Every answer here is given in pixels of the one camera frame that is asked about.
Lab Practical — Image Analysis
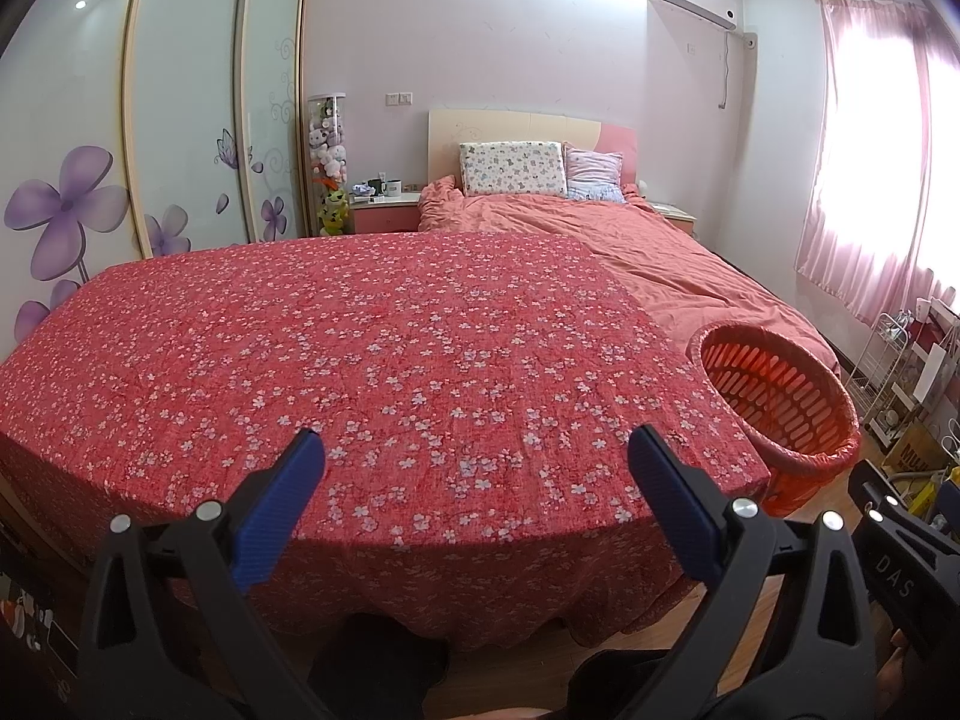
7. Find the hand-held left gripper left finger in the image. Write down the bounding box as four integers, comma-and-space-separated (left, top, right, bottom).
77, 427, 331, 720

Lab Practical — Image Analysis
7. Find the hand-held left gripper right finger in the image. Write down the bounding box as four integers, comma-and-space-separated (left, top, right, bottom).
622, 424, 878, 720

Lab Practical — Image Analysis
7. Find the red floral tablecloth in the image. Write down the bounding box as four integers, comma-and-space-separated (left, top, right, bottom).
0, 231, 773, 650

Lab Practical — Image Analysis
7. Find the white trolley shelf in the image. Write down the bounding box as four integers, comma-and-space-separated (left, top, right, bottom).
862, 300, 960, 451

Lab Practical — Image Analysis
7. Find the green yellow plush toy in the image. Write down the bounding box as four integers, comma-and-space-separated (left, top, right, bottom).
316, 187, 350, 237

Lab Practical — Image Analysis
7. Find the brown paper bag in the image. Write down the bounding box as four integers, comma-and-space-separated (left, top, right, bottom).
881, 420, 953, 473

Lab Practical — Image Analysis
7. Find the white air conditioner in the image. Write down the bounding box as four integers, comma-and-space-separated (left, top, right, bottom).
656, 0, 740, 32

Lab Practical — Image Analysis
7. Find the pink bedside table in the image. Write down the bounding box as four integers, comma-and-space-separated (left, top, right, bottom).
347, 191, 422, 235
646, 199, 698, 241

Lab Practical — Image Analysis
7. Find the printed dark box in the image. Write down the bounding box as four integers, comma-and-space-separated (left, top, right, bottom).
0, 517, 83, 698

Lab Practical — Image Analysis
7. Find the pink curtain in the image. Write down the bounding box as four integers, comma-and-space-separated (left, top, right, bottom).
795, 0, 960, 327

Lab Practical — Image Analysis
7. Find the clear tube of plush toys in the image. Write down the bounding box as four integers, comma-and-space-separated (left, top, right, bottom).
306, 94, 350, 192

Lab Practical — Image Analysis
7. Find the person's right hand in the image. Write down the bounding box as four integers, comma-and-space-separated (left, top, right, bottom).
877, 628, 914, 720

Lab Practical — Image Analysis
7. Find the beige and pink headboard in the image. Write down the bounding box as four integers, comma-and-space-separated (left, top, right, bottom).
427, 109, 638, 196

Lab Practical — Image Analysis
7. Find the white floral pillow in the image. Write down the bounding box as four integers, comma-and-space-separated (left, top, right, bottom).
457, 139, 569, 198

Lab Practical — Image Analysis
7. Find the wardrobe with purple flowers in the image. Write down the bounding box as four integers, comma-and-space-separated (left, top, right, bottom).
0, 0, 310, 346

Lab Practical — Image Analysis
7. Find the pink striped pillow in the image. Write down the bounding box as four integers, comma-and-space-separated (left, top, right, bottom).
562, 142, 625, 203

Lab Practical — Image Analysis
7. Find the bed with salmon duvet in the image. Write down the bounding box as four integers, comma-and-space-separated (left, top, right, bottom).
416, 174, 841, 376

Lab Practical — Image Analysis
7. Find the white wire rack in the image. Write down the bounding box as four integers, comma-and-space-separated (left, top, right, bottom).
847, 311, 912, 398

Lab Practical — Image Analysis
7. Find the orange plastic basket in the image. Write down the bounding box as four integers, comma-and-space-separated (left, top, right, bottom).
686, 322, 863, 518

